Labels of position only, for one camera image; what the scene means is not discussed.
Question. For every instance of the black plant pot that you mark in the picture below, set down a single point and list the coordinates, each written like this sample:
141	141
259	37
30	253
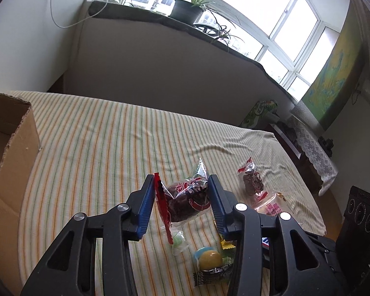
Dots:
185	10

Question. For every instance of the white framed window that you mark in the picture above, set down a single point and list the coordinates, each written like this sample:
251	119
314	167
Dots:
256	9

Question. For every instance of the green patterned bag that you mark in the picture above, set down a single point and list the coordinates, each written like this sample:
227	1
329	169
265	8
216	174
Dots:
259	111

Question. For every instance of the brown cardboard box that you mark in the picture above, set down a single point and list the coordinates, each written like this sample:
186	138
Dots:
14	172

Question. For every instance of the pink white snack packet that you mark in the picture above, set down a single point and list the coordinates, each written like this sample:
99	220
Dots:
270	208

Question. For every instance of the red plastic snack packet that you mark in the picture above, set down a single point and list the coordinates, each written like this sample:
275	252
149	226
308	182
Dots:
162	212

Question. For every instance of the striped bed sheet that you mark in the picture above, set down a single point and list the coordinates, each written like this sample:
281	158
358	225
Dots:
104	148

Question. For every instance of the black speaker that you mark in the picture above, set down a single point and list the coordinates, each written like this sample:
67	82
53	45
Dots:
360	219

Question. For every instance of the dark red snack packet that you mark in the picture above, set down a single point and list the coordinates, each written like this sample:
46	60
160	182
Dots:
250	182
183	203

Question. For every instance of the small trailing plant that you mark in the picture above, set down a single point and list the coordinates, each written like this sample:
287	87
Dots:
217	32

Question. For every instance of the dark wooden side table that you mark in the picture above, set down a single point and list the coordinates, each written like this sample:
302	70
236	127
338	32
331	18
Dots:
288	137

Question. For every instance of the yellow candy packet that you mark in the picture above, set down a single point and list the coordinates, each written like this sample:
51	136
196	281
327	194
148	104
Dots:
225	244

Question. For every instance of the white lace cloth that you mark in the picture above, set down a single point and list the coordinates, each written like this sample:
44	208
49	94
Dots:
314	148

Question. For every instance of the black chocolate bar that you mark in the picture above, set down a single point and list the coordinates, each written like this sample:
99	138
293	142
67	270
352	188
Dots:
211	276
265	242

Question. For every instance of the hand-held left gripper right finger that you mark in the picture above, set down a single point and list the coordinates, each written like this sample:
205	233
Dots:
217	203

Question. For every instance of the wall map poster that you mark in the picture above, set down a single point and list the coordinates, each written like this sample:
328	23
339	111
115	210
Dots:
336	77

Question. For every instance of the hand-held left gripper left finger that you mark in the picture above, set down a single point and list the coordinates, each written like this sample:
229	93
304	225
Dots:
145	209

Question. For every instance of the yellow jelly cup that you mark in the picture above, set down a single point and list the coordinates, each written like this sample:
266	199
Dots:
209	258

